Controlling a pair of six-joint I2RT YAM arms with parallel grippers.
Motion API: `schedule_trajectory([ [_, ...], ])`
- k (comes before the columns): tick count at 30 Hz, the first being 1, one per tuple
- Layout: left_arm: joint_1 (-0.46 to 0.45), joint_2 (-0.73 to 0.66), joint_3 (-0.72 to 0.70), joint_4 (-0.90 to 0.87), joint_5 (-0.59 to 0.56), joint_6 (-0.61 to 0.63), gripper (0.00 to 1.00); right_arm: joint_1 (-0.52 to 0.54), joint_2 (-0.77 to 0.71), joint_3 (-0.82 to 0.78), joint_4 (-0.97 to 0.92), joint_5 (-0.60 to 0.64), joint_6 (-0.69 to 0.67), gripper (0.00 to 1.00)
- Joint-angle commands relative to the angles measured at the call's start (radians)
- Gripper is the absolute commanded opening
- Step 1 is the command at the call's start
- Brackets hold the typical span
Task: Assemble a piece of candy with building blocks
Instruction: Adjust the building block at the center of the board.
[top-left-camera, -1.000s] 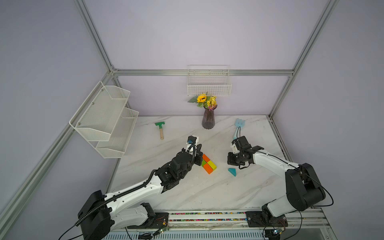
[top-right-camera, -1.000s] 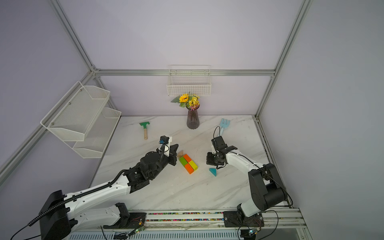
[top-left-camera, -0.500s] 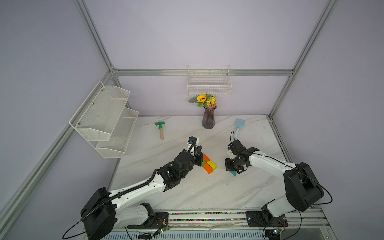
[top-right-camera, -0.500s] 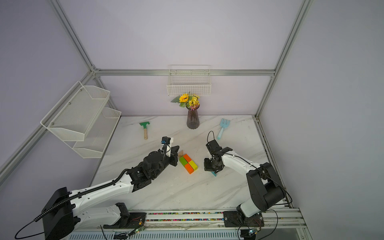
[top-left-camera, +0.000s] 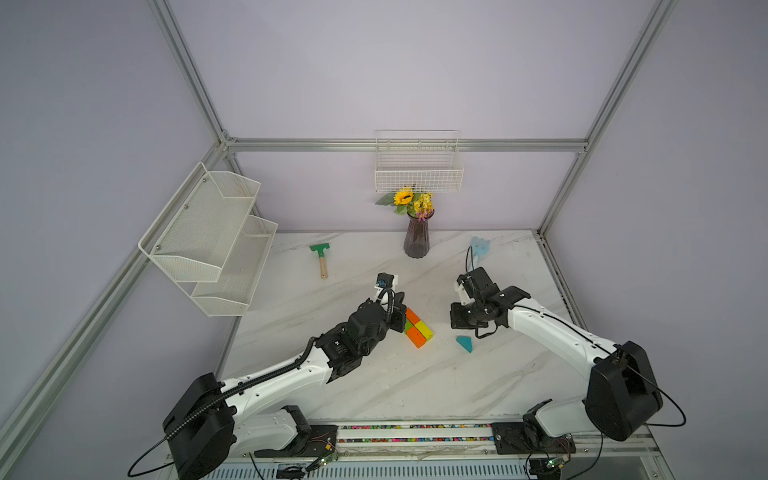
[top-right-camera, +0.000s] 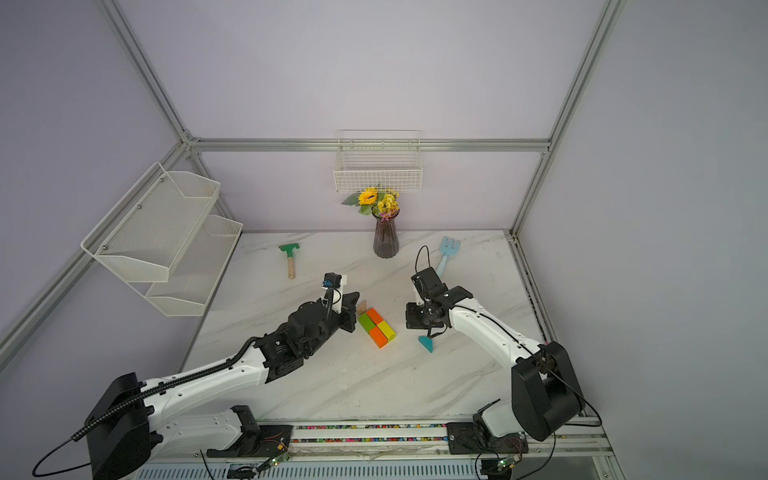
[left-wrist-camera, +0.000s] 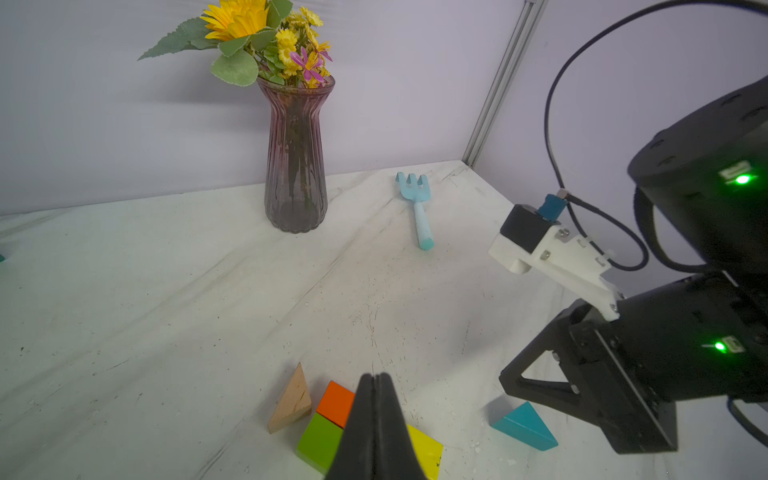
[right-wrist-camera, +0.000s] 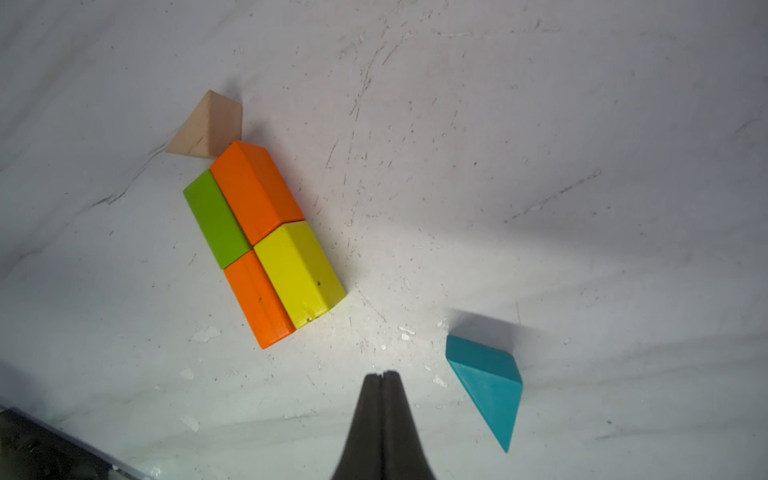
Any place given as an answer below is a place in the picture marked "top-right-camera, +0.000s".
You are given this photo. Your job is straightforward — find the teal block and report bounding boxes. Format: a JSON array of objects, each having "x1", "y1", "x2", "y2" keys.
[{"x1": 418, "y1": 336, "x2": 434, "y2": 353}]

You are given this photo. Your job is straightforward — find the yellow rectangular block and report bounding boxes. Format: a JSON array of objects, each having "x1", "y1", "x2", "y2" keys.
[{"x1": 377, "y1": 321, "x2": 396, "y2": 342}]

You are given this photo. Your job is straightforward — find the orange block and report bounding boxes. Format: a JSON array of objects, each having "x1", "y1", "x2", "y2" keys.
[
  {"x1": 368, "y1": 326, "x2": 389, "y2": 349},
  {"x1": 366, "y1": 308, "x2": 384, "y2": 325}
]

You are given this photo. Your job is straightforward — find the green rectangular block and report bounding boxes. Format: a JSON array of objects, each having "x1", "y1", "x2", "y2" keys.
[{"x1": 358, "y1": 313, "x2": 377, "y2": 333}]

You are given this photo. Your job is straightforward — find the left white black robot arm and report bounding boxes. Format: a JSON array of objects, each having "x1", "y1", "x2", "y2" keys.
[{"x1": 73, "y1": 289, "x2": 360, "y2": 479}]

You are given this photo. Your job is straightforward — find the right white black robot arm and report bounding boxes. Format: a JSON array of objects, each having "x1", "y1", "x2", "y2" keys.
[{"x1": 405, "y1": 267, "x2": 587, "y2": 441}]

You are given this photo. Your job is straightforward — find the light blue toy fork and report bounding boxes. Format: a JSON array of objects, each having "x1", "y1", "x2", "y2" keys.
[{"x1": 435, "y1": 237, "x2": 461, "y2": 277}]

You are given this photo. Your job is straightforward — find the dark ribbed glass vase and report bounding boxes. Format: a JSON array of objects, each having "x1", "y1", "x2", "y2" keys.
[{"x1": 373, "y1": 213, "x2": 399, "y2": 259}]

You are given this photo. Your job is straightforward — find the yellow artificial flower bouquet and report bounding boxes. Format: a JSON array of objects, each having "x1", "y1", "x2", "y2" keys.
[{"x1": 341, "y1": 187, "x2": 401, "y2": 221}]

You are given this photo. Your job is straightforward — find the white two-tier mesh shelf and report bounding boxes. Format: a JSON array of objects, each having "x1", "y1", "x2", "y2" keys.
[{"x1": 81, "y1": 163, "x2": 243, "y2": 317}]

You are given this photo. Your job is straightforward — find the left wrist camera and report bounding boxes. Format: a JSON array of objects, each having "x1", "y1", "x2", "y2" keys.
[{"x1": 322, "y1": 272, "x2": 343, "y2": 315}]

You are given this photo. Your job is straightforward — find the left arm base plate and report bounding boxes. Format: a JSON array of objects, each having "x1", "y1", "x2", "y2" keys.
[{"x1": 206, "y1": 405, "x2": 294, "y2": 458}]

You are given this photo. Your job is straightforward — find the green toy rake wooden handle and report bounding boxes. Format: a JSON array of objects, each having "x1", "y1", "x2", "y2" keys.
[{"x1": 279, "y1": 243, "x2": 300, "y2": 279}]

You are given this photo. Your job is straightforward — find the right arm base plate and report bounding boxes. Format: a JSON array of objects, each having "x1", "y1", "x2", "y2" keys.
[{"x1": 446, "y1": 399, "x2": 529, "y2": 455}]

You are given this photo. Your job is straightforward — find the white wire wall basket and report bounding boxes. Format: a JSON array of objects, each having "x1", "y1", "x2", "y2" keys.
[{"x1": 333, "y1": 129, "x2": 423, "y2": 193}]

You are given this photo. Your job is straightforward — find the aluminium front rail frame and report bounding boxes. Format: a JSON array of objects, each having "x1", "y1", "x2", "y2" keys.
[{"x1": 107, "y1": 413, "x2": 628, "y2": 480}]

